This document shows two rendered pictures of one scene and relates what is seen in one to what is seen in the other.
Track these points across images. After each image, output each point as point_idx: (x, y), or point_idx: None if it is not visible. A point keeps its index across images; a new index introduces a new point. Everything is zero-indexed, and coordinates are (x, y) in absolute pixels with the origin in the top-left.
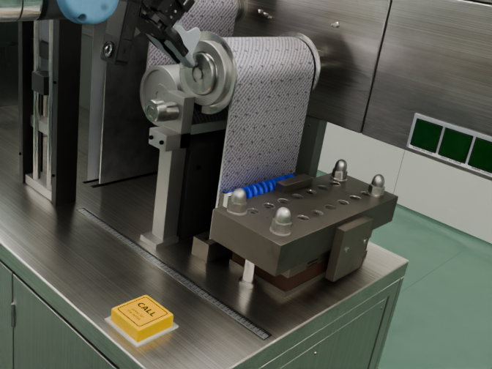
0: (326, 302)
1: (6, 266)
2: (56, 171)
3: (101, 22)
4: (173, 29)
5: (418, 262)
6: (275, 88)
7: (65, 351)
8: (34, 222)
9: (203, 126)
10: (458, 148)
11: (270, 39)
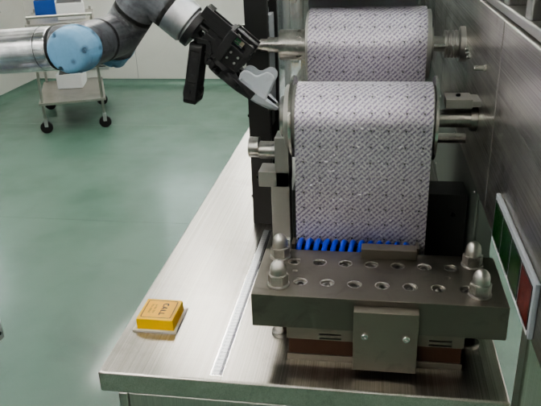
0: (318, 382)
1: None
2: (252, 192)
3: (77, 72)
4: (228, 74)
5: None
6: (362, 138)
7: None
8: (221, 229)
9: (451, 179)
10: (505, 250)
11: (377, 84)
